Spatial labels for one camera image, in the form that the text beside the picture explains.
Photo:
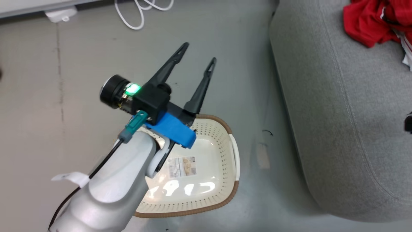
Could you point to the left black wrist camera box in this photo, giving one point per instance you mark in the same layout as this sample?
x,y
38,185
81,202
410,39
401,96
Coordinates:
x,y
153,101

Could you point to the grey fabric sofa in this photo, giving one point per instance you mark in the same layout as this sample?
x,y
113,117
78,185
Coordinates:
x,y
338,112

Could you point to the white power adapter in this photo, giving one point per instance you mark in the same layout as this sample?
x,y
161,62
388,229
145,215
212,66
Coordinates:
x,y
61,14

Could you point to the small black thread scrap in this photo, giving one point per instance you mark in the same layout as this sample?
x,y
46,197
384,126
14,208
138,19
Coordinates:
x,y
269,132

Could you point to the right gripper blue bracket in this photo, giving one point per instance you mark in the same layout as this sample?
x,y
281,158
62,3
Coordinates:
x,y
409,124

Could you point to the red jersey with black lettering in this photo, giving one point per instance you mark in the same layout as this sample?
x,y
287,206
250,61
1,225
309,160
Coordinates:
x,y
363,22

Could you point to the paper label sticker in basket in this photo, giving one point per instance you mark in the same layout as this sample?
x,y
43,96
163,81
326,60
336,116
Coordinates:
x,y
182,167

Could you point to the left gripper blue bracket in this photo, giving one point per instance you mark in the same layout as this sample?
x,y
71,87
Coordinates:
x,y
172,130

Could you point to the cream perforated laundry basket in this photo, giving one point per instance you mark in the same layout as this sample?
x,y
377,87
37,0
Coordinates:
x,y
209,154

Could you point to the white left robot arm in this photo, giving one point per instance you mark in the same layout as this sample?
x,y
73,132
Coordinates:
x,y
119,183

